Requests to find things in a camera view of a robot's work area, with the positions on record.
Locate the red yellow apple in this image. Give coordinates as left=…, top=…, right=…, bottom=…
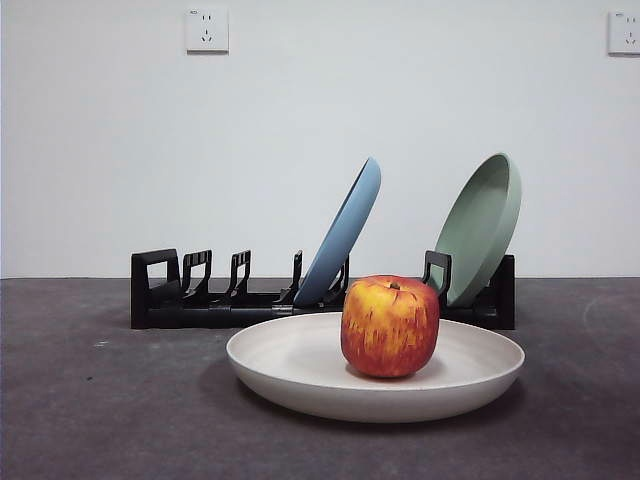
left=340, top=274, right=442, bottom=380

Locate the cream yellow plate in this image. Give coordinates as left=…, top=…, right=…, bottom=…
left=224, top=310, right=527, bottom=424

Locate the blue plate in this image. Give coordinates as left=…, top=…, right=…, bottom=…
left=292, top=156, right=383, bottom=306

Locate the green plate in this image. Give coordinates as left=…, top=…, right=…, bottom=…
left=430, top=152, right=524, bottom=308

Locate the black plate rack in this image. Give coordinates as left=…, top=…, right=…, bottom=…
left=130, top=248, right=517, bottom=331

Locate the white wall socket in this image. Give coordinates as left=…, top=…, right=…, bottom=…
left=186, top=7, right=231, bottom=55
left=607, top=10, right=640, bottom=57

